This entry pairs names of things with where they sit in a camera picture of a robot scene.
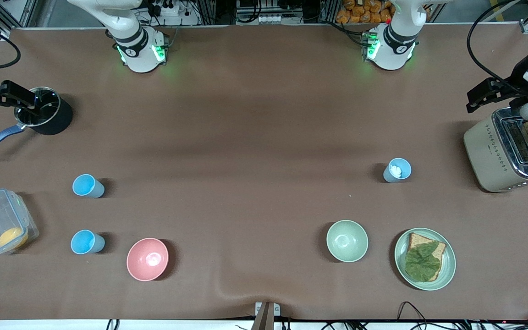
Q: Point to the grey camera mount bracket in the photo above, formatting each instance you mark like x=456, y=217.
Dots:
x=266, y=314

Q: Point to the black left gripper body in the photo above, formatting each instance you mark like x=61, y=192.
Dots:
x=517, y=79

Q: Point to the plain blue plastic cup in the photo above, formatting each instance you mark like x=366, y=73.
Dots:
x=85, y=185
x=83, y=242

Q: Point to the crumpled white tissue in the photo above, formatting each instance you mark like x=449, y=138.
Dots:
x=397, y=172

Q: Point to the pink bowl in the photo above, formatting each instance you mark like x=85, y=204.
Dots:
x=147, y=259

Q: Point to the orange round fruit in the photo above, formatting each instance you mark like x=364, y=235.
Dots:
x=12, y=237

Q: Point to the glass lid with blue knob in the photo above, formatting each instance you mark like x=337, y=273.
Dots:
x=44, y=107

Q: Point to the white power strip with plugs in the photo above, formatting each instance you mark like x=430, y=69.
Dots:
x=172, y=10

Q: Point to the brown bread slice on plate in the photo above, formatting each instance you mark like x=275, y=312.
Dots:
x=417, y=239

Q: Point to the green lettuce leaf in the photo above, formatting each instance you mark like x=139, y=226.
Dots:
x=422, y=263

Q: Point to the small white power strip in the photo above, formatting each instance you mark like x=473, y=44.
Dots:
x=269, y=19

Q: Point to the cream and chrome toaster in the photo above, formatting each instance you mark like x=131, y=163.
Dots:
x=484, y=156

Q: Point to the pale green bowl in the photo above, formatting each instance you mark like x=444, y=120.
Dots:
x=347, y=240

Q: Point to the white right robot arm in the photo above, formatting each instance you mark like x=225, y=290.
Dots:
x=138, y=43

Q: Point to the pale green plate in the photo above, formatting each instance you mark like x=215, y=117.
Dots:
x=449, y=266

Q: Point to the blue cup holding tissue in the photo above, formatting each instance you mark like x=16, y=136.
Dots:
x=388, y=176

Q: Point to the bag of orange snacks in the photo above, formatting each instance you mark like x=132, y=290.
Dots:
x=365, y=11

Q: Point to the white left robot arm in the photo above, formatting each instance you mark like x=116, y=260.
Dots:
x=394, y=43

